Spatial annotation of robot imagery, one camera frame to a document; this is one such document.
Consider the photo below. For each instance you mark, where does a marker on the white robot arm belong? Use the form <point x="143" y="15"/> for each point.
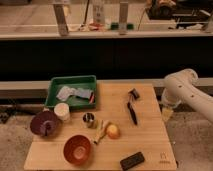
<point x="179" y="87"/>

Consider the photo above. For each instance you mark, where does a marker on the small metal cup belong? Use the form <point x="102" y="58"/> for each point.
<point x="89" y="120"/>

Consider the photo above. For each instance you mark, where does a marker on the white plastic cup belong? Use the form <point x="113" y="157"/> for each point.
<point x="62" y="111"/>

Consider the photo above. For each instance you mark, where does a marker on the red marker in tray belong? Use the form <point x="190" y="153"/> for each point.
<point x="92" y="98"/>

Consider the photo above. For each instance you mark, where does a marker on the black brush tool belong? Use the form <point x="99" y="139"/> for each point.
<point x="133" y="95"/>

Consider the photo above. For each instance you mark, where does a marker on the green plastic tray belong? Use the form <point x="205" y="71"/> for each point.
<point x="74" y="102"/>

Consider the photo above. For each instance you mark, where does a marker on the crumpled grey cloth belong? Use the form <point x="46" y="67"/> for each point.
<point x="65" y="92"/>

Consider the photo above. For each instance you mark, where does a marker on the yellow red apple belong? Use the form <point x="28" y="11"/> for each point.
<point x="113" y="131"/>

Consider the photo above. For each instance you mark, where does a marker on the orange bowl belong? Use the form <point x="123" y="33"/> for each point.
<point x="77" y="149"/>

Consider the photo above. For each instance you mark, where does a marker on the black rectangular block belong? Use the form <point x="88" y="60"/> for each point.
<point x="132" y="161"/>

